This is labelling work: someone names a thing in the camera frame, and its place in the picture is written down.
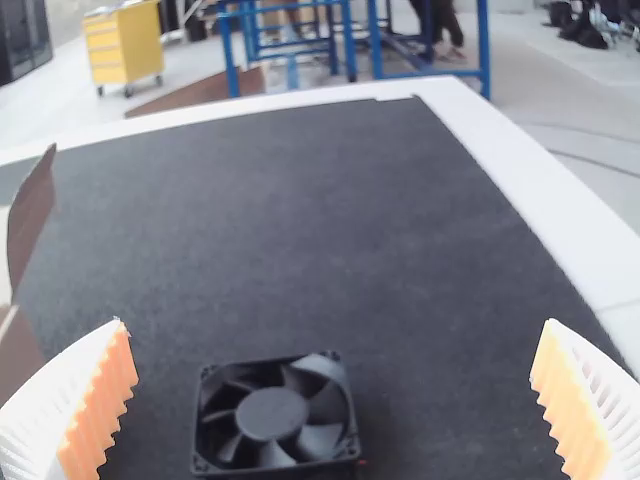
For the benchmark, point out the yellow wheeled cabinet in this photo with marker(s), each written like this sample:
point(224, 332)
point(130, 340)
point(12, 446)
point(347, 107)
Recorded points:
point(125, 50)

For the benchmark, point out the black mat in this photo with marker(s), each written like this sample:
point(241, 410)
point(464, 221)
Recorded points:
point(300, 225)

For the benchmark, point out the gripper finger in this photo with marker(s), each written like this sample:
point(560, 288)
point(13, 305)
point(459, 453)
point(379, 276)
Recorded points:
point(50, 420)
point(585, 410)

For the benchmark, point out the brown board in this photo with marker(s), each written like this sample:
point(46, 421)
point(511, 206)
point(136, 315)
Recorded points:
point(200, 92)

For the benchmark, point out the black square fan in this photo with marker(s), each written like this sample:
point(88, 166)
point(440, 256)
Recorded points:
point(272, 415)

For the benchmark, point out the cardboard box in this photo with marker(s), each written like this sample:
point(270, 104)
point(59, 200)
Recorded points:
point(30, 215)

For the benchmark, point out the dark cabinet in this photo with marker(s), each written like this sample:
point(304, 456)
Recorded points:
point(22, 40)

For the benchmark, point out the black bags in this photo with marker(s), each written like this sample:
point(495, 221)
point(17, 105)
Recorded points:
point(582, 34)

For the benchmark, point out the blue metal frame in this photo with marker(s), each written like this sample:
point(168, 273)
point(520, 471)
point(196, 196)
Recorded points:
point(231, 60)

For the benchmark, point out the person's legs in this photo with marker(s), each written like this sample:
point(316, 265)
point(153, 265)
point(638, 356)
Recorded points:
point(445, 25)

